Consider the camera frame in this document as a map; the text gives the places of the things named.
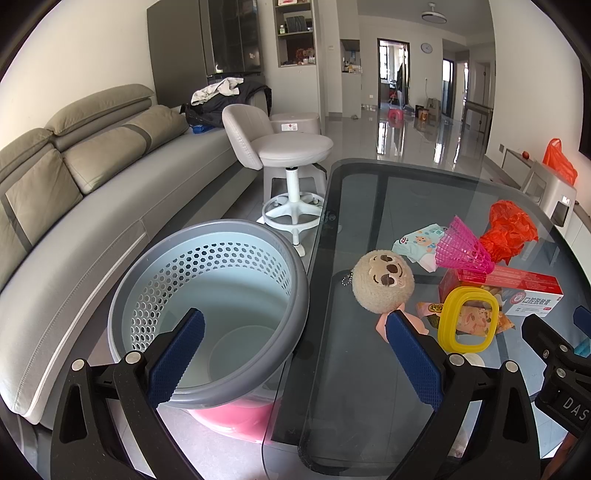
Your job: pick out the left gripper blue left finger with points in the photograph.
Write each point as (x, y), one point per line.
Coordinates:
(85, 442)

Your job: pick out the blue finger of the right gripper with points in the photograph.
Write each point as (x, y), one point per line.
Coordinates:
(582, 320)
(548, 344)

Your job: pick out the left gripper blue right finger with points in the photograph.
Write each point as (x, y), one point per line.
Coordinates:
(482, 425)

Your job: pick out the red toothpaste box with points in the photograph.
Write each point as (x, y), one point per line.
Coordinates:
(519, 292)

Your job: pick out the pink snack packet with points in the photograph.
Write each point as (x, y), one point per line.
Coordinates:
(473, 320)

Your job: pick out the red plastic bag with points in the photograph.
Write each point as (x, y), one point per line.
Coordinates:
(510, 228)

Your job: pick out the pink toy piece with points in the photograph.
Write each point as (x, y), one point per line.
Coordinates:
(398, 326)

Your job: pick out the wet wipes packet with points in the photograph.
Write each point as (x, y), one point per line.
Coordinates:
(420, 246)

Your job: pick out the grey perforated trash bin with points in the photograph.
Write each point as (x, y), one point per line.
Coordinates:
(251, 287)

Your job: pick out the white appliance box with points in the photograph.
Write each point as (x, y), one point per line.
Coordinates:
(555, 197)

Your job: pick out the pink plastic basket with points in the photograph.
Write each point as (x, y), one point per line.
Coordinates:
(460, 249)

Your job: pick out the pink stool under bin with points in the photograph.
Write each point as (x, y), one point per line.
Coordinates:
(244, 420)

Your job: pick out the orange plastic bag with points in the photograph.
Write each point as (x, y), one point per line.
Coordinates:
(555, 159)

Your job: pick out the sloth plush toy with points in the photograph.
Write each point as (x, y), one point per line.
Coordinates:
(382, 281)

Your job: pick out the grey sofa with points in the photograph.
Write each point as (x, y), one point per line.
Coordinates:
(81, 199)

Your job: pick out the pile of clothes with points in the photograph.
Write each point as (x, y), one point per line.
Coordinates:
(250, 92)

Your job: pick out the white swivel stool chair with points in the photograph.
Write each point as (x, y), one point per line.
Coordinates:
(294, 184)

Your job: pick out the ceiling fan light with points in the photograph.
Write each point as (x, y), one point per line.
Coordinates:
(432, 15)

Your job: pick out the white plastic step stool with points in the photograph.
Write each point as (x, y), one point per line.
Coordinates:
(307, 122)

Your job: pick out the dark grey cabinet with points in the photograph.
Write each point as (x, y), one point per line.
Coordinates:
(195, 43)

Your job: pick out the wall clock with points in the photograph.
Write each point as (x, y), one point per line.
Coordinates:
(427, 48)

